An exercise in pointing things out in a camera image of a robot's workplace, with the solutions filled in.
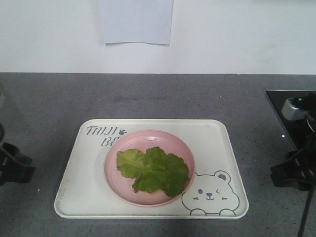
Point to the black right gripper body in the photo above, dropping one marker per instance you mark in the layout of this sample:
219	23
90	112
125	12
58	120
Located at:
307	160

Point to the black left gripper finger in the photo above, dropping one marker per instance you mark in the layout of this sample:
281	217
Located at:
14	166

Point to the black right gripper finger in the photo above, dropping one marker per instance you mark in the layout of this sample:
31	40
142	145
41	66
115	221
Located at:
294	173

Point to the cream bear serving tray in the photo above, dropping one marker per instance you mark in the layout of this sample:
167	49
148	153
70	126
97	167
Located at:
216	191

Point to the pink round plate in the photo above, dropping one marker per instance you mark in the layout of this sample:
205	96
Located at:
143	140

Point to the green lettuce leaf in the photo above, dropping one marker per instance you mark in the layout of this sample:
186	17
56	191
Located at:
154	170

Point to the black glass cooktop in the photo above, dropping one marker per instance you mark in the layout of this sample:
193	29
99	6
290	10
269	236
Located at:
299	131

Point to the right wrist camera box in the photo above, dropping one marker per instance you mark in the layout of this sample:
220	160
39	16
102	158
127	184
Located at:
295	108

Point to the white paper sheet on wall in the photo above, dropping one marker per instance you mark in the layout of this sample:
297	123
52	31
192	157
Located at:
136	21

